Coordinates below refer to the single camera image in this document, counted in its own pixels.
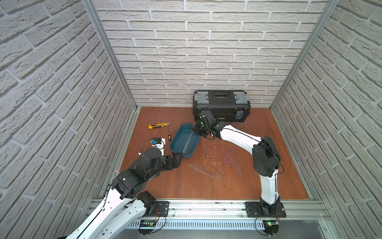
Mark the long clear straight ruler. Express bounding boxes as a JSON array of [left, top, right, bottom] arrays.
[[183, 130, 194, 155]]

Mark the teal plastic storage tray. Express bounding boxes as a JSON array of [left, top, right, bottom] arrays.
[[170, 123, 201, 159]]

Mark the clear set square triangle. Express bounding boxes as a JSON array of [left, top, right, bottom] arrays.
[[204, 149, 222, 158]]

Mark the clear small triangle ruler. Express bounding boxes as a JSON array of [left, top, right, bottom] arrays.
[[210, 162, 224, 175]]

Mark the clear stencil ruler with holes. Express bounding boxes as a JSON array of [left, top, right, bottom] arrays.
[[189, 163, 221, 180]]

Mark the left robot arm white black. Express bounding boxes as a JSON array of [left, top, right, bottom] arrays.
[[67, 147, 183, 239]]

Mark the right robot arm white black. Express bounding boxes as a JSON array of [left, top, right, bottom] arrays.
[[193, 110, 282, 217]]

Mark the black plastic toolbox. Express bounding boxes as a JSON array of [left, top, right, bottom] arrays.
[[193, 90, 251, 122]]

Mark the yellow utility knife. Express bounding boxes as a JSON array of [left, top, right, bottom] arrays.
[[148, 122, 170, 129]]

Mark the left controller board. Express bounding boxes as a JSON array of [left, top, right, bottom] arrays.
[[138, 220, 158, 236]]

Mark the controller board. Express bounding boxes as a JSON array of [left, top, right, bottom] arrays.
[[263, 220, 279, 237], [138, 220, 158, 236]]

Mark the right controller board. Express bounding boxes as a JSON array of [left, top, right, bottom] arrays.
[[263, 220, 279, 237]]

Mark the small yellow-handled screwdriver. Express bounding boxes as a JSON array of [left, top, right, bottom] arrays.
[[167, 125, 172, 142]]

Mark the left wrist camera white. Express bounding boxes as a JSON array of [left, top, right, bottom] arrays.
[[151, 137, 166, 156]]

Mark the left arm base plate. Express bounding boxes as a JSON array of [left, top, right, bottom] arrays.
[[143, 200, 170, 218]]

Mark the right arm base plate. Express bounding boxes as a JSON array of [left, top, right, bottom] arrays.
[[244, 201, 287, 218]]

